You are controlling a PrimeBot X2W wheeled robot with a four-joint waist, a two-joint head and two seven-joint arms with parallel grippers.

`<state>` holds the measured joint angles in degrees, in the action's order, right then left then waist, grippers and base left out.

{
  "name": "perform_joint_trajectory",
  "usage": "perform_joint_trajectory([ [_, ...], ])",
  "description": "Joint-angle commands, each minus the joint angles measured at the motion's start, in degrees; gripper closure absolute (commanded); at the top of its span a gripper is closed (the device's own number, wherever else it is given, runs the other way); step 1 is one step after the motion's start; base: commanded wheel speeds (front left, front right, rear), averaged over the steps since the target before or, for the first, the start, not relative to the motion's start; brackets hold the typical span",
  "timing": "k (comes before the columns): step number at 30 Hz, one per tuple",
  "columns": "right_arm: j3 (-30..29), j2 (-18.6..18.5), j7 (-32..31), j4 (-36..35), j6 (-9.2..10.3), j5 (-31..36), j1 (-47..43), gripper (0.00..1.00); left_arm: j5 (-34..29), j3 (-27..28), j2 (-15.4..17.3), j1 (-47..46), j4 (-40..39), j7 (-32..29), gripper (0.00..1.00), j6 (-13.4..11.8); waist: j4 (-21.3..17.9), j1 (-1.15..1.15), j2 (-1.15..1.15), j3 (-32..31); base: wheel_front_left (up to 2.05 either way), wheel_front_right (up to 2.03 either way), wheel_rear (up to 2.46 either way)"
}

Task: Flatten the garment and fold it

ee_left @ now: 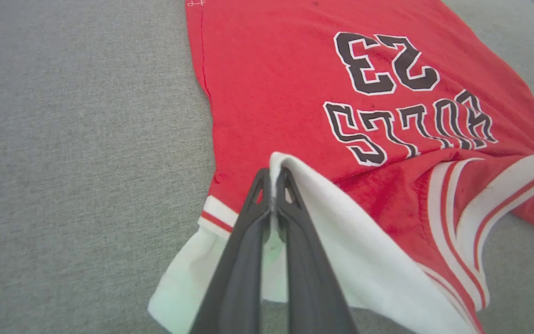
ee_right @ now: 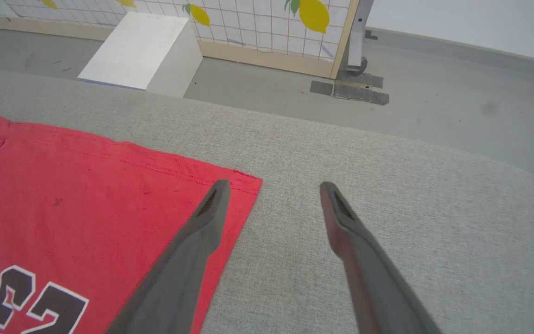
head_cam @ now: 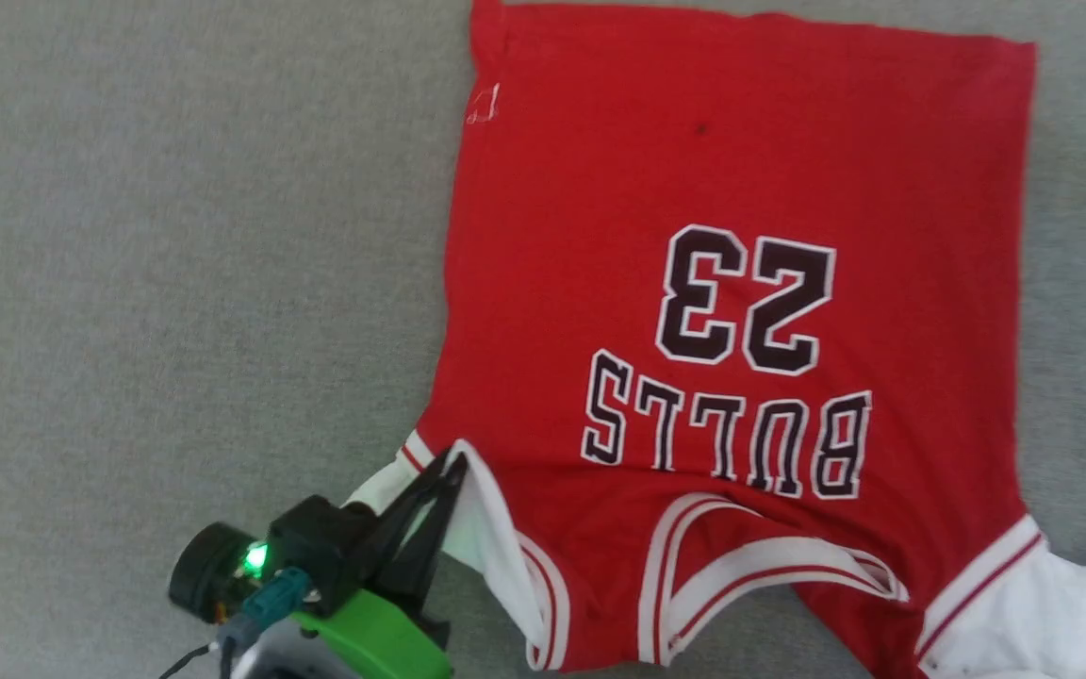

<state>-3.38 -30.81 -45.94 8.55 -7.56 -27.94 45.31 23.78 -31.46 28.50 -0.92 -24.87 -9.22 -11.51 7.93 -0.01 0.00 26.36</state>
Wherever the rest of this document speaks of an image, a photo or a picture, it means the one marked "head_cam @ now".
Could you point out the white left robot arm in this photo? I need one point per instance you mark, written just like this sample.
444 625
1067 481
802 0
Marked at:
288 662

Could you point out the red Bulls 23 jersey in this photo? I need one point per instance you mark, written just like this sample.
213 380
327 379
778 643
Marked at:
694 141

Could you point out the grey fabric sofa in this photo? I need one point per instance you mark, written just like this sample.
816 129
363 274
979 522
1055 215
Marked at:
128 236

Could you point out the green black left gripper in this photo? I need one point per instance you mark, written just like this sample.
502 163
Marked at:
373 641

